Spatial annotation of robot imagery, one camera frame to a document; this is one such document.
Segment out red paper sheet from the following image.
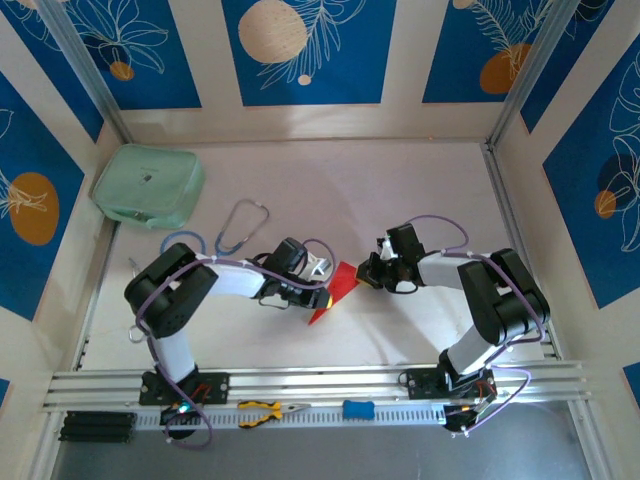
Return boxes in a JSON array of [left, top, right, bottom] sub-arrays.
[[307, 260, 360, 327]]

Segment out grey stethoscope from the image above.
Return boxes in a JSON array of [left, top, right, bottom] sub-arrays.
[[214, 198, 271, 254]]

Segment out blue sponge block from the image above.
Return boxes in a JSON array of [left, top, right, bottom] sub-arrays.
[[342, 398, 376, 421]]

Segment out mint green zip pouch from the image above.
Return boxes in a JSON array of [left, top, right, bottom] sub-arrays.
[[89, 143, 207, 230]]

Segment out black aluminium profile block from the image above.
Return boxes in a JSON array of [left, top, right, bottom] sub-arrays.
[[58, 410, 137, 444]]

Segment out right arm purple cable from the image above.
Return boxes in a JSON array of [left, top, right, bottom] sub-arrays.
[[407, 213, 549, 436]]

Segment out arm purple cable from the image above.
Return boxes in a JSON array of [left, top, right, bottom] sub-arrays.
[[407, 213, 549, 436], [134, 237, 336, 449]]

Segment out long aluminium mounting rail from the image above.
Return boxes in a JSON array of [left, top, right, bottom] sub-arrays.
[[42, 362, 594, 412]]

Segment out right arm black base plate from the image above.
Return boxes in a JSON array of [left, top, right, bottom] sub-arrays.
[[405, 367, 496, 401]]

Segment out slotted grey cable duct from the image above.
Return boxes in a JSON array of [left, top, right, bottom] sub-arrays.
[[134, 402, 446, 431]]

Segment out yellow-handled pliers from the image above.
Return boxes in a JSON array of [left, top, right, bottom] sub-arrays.
[[237, 399, 312, 430]]

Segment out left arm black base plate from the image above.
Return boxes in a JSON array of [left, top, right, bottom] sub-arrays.
[[138, 370, 231, 406]]

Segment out blue cable ring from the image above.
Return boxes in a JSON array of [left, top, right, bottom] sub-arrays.
[[160, 229, 207, 257]]

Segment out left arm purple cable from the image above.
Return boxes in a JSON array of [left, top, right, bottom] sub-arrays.
[[134, 237, 336, 449]]

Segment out aluminium frame post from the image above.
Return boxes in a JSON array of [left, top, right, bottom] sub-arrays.
[[484, 0, 584, 151], [37, 0, 134, 146]]

